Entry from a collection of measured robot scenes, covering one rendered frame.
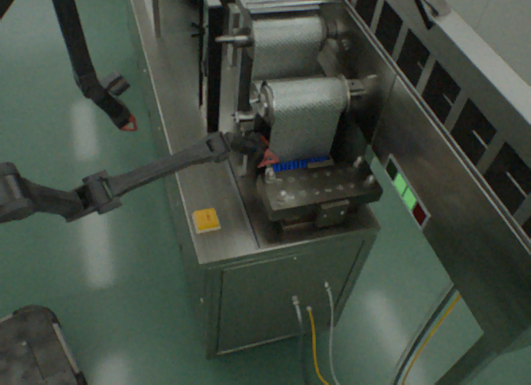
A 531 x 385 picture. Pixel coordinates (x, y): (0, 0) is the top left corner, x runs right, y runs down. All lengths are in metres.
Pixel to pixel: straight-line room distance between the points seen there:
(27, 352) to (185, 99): 1.20
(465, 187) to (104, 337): 1.79
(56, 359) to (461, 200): 1.66
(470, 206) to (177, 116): 1.23
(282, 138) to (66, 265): 1.51
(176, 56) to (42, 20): 2.23
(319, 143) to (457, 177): 0.57
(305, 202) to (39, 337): 1.27
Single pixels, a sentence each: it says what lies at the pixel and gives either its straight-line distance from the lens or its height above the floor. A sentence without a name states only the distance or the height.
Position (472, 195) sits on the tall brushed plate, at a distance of 1.33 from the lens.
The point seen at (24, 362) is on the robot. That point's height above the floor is 0.26.
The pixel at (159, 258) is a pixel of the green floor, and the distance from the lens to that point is 2.73.
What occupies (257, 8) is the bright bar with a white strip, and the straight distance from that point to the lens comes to 1.71.
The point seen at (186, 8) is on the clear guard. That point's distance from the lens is 2.51.
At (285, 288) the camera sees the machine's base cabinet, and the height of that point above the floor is 0.59.
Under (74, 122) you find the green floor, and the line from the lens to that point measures 3.50.
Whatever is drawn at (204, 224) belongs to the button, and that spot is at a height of 0.92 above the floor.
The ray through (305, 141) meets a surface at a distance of 1.72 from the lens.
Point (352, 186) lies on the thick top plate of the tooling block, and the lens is 1.75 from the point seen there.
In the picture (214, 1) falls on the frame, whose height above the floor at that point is 1.44.
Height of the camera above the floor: 2.29
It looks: 48 degrees down
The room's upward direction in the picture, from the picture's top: 9 degrees clockwise
